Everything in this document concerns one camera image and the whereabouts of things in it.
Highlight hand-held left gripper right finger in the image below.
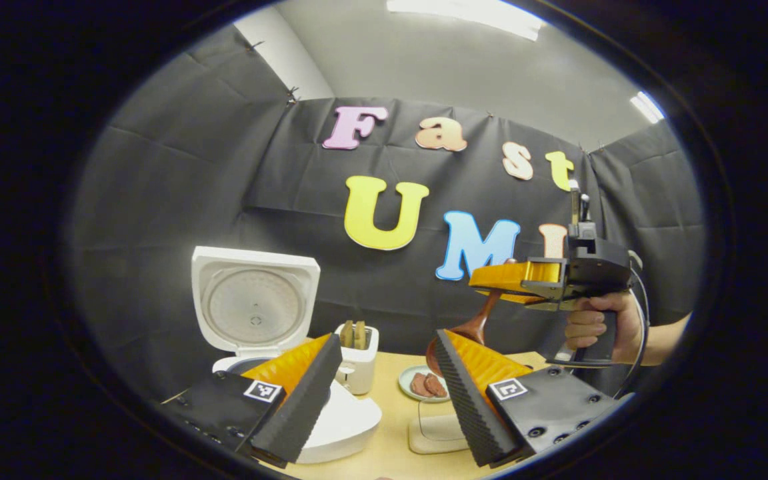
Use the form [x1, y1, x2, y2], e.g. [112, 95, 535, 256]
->
[433, 329, 632, 467]

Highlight white rice cooker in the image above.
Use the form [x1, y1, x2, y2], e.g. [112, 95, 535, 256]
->
[190, 246, 383, 465]

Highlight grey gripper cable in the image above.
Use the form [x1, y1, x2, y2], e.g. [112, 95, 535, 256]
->
[614, 249, 652, 399]

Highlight clear glass dish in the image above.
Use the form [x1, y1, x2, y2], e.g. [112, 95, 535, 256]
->
[408, 413, 472, 456]

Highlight brown wooden spoon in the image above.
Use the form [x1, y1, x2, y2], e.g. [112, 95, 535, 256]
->
[425, 259, 519, 378]

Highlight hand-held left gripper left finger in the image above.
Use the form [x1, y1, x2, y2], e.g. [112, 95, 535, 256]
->
[160, 333, 345, 469]

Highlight long ceiling light panel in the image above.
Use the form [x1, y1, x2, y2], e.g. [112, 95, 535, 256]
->
[385, 0, 545, 42]

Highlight white toaster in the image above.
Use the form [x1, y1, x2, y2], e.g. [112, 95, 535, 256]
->
[333, 323, 380, 396]

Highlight pale green plate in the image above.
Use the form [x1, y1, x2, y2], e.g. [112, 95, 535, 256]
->
[397, 364, 452, 403]

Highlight black backdrop cloth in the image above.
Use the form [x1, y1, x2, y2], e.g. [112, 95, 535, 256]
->
[67, 25, 706, 401]

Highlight brown meat slices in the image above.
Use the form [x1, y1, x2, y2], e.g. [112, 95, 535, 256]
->
[410, 371, 449, 399]

